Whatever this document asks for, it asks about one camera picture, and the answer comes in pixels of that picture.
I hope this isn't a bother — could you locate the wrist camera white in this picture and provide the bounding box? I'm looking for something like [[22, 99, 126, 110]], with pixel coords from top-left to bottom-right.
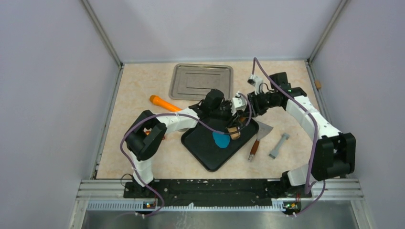
[[247, 74, 263, 95], [231, 91, 247, 115]]

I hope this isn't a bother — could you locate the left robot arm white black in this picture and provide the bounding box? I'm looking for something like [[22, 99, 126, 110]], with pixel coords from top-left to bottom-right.
[[119, 89, 251, 197]]

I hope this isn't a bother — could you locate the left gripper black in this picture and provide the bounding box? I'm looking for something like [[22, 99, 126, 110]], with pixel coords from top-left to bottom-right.
[[210, 102, 242, 128]]

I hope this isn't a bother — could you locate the grey dumbbell-shaped tool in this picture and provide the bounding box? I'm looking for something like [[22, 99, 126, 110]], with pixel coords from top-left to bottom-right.
[[269, 133, 290, 159]]

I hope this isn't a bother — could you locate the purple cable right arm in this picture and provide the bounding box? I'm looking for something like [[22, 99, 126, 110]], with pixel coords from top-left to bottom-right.
[[252, 57, 327, 217]]

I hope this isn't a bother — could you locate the wooden rolling pin roller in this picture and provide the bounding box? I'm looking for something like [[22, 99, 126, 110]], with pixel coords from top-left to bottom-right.
[[227, 117, 247, 140]]

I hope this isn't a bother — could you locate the blue dough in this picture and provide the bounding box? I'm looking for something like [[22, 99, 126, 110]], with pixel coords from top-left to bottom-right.
[[212, 132, 231, 148]]

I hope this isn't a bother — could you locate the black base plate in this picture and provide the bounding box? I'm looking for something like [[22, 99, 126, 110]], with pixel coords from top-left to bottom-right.
[[123, 179, 312, 207]]

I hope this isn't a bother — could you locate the silver metal tray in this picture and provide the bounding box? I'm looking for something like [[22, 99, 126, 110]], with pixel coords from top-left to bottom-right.
[[169, 63, 234, 101]]

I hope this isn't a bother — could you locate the metal scraper wooden handle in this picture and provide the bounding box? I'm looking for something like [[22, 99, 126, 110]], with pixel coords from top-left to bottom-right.
[[248, 121, 273, 162]]

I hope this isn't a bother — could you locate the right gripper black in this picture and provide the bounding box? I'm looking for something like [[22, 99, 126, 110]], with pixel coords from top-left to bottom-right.
[[242, 90, 279, 118]]

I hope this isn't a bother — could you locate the black baking tray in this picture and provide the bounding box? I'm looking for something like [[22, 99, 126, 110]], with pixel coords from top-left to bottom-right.
[[181, 120, 259, 172]]

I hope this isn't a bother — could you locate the small wooden cork piece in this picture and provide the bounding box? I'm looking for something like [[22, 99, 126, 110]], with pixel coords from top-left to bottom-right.
[[314, 80, 321, 89]]

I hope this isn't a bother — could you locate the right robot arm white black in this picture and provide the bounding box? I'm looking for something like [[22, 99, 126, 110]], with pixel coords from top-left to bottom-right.
[[247, 72, 356, 197]]

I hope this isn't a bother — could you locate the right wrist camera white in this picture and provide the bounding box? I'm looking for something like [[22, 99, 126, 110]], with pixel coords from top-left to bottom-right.
[[247, 74, 263, 95]]

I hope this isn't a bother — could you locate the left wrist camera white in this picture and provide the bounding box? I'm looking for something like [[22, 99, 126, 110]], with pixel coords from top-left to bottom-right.
[[231, 91, 247, 115]]

